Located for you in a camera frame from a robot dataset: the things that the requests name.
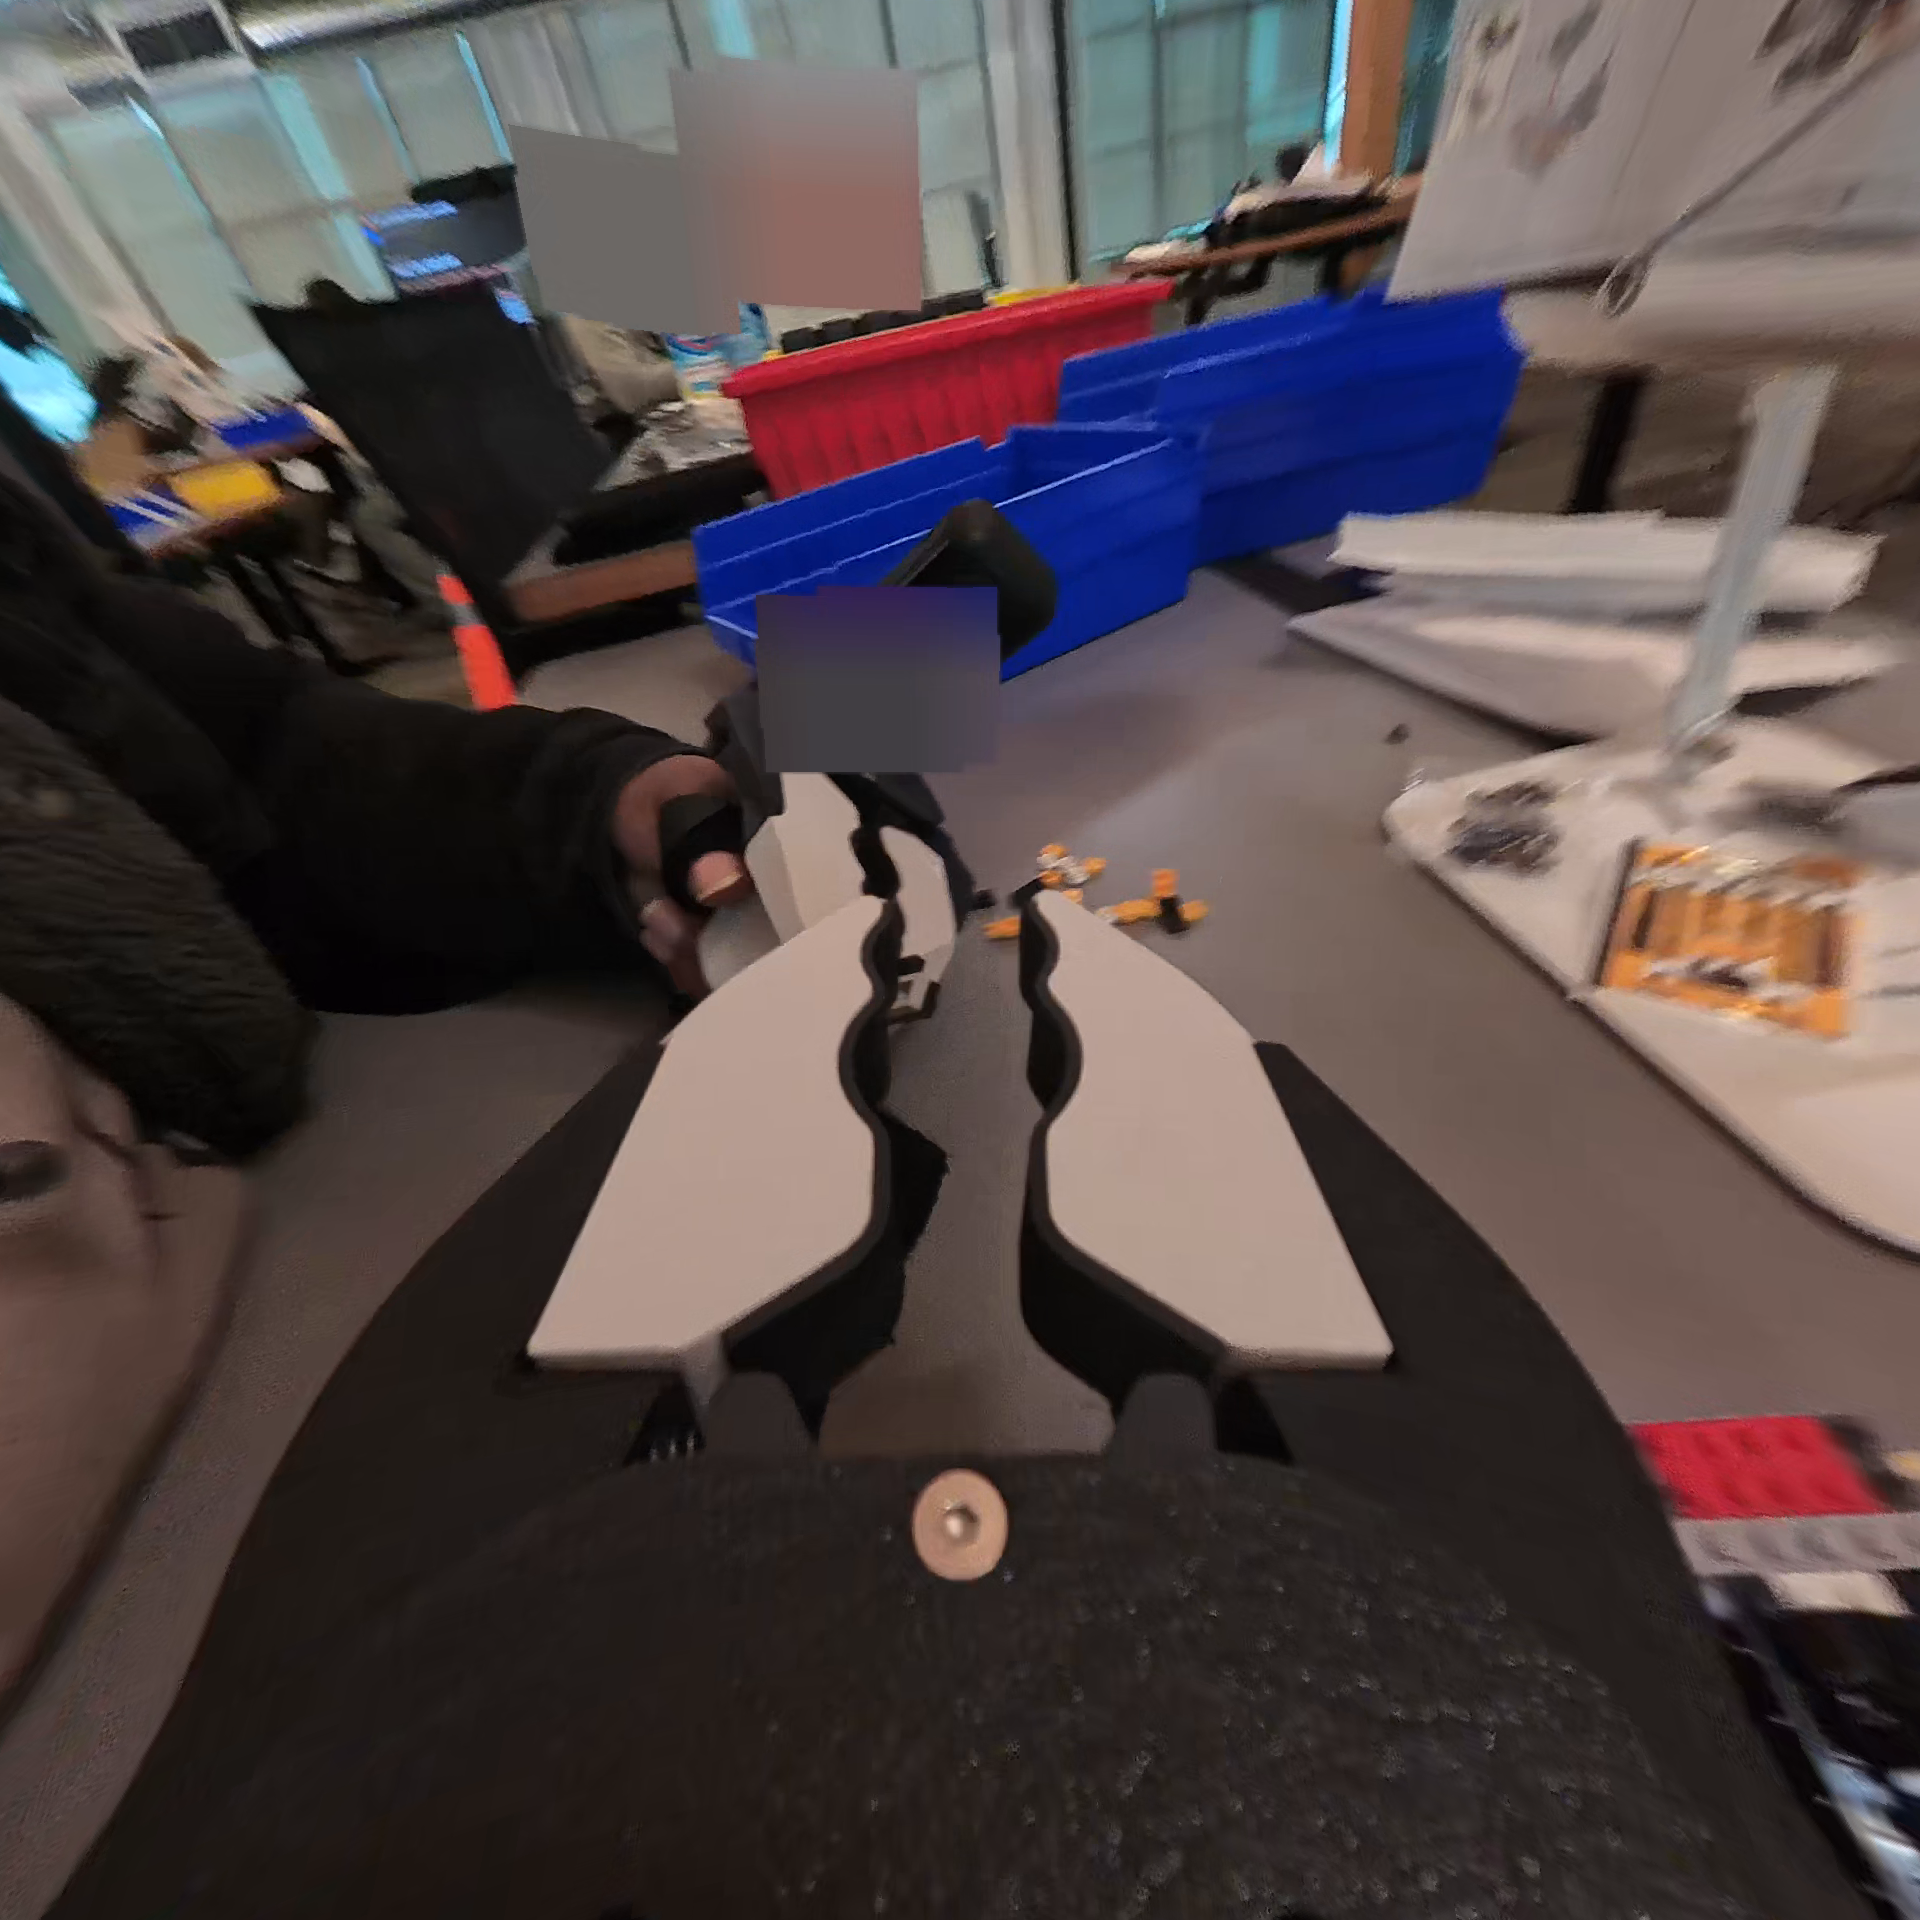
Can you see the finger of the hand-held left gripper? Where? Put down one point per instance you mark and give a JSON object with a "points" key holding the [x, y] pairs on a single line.
{"points": [[795, 870], [931, 899]]}

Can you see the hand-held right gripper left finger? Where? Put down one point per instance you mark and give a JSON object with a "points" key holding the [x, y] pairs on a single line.
{"points": [[734, 1141]]}

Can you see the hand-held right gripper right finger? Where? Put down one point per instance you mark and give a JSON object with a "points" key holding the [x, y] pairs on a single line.
{"points": [[1187, 1171]]}

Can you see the pile of small lego pieces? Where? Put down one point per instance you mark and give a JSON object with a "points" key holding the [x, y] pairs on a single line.
{"points": [[1069, 866]]}

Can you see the person's left forearm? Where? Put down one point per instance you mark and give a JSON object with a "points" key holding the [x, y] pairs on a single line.
{"points": [[375, 840]]}

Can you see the pile of black lego parts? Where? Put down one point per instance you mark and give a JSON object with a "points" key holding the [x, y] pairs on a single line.
{"points": [[1498, 833]]}

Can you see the orange black lego car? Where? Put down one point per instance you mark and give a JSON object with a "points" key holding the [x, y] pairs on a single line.
{"points": [[1754, 1464]]}

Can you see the person's left hand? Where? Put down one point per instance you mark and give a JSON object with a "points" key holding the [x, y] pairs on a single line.
{"points": [[640, 857]]}

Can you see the red plastic storage bin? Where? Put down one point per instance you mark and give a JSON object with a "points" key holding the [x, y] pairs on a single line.
{"points": [[899, 407]]}

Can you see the orange traffic cone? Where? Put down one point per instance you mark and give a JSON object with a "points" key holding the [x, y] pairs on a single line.
{"points": [[476, 661]]}

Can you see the white paper bag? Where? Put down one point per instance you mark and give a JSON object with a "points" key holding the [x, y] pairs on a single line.
{"points": [[1576, 560], [1498, 666]]}

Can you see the black fabric panel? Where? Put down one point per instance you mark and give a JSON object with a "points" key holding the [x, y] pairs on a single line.
{"points": [[435, 453]]}

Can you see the orange black sticker sheet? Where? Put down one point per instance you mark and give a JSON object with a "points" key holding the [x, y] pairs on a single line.
{"points": [[1726, 946]]}

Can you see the computer monitor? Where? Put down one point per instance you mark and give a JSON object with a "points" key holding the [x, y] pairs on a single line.
{"points": [[452, 250]]}

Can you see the beige sweatshirt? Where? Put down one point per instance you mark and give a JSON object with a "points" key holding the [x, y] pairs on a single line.
{"points": [[106, 1349]]}

